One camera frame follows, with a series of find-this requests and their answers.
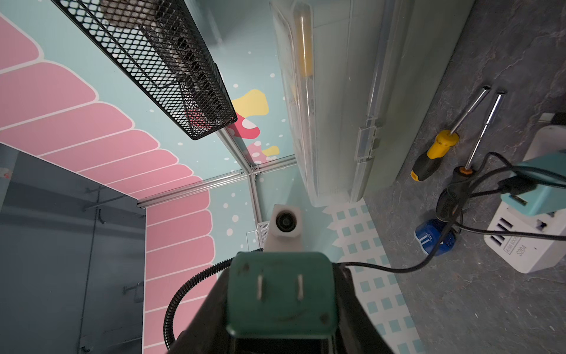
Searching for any green plastic storage box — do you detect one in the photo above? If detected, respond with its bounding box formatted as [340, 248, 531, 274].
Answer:
[271, 1, 473, 207]

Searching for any green charger adapter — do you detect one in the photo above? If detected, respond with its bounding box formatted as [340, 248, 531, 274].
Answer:
[226, 252, 338, 339]

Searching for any blue shaver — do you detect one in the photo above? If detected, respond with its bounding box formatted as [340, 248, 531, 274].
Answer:
[414, 219, 456, 256]

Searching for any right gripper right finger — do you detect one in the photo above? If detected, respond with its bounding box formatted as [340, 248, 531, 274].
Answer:
[333, 264, 393, 354]

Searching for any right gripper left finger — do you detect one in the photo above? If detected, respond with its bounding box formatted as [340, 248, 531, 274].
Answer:
[168, 271, 234, 354]

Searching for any yellow handled screwdriver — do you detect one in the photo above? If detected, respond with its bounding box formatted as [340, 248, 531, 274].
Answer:
[411, 85, 492, 181]

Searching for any teal charger adapter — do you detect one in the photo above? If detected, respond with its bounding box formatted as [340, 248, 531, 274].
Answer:
[501, 150, 565, 216]

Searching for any black wire mesh basket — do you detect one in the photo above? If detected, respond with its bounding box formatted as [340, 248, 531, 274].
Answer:
[55, 0, 237, 140]

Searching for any white power strip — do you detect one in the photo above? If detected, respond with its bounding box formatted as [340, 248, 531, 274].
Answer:
[484, 112, 565, 274]

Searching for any orange handled screwdriver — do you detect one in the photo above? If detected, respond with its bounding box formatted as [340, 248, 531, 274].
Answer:
[435, 91, 507, 222]

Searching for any black charging cable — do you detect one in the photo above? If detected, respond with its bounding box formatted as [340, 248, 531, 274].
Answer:
[338, 151, 566, 273]

